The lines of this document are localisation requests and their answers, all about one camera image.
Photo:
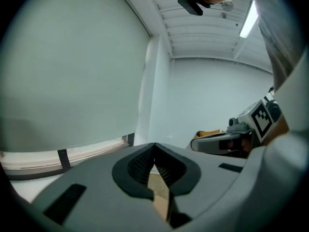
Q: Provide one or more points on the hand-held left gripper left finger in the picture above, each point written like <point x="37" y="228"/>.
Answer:
<point x="96" y="190"/>

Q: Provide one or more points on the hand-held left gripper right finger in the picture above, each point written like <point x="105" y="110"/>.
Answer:
<point x="207" y="173"/>

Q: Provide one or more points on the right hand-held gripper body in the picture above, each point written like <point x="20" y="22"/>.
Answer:
<point x="258" y="122"/>

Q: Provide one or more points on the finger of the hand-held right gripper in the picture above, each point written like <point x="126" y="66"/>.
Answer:
<point x="207" y="144"/>

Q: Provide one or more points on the person's right forearm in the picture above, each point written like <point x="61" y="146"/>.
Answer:
<point x="277" y="132"/>

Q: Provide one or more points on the person's right hand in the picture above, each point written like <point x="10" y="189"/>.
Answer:
<point x="246" y="145"/>

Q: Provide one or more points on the orange sofa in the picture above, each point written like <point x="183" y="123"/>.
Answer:
<point x="210" y="133"/>

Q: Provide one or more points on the long ceiling tube light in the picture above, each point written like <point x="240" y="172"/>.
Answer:
<point x="248" y="20"/>

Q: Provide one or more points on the round ceiling fixture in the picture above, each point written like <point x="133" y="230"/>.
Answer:
<point x="227" y="6"/>

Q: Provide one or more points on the grey roller blind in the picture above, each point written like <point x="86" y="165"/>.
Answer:
<point x="72" y="69"/>

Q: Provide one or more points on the dark window frame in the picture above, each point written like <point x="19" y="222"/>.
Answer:
<point x="63" y="158"/>

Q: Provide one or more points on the black head-worn camera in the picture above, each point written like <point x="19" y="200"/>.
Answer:
<point x="190" y="6"/>

